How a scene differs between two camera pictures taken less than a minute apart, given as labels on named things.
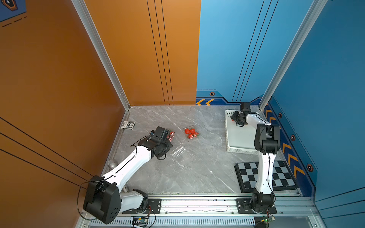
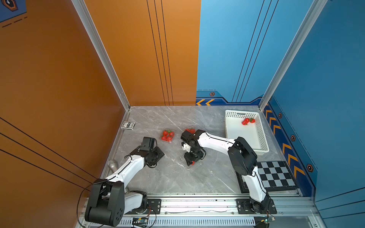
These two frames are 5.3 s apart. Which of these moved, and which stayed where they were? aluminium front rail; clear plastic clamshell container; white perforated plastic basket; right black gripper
Moved: right black gripper
Stayed: aluminium front rail; white perforated plastic basket; clear plastic clamshell container
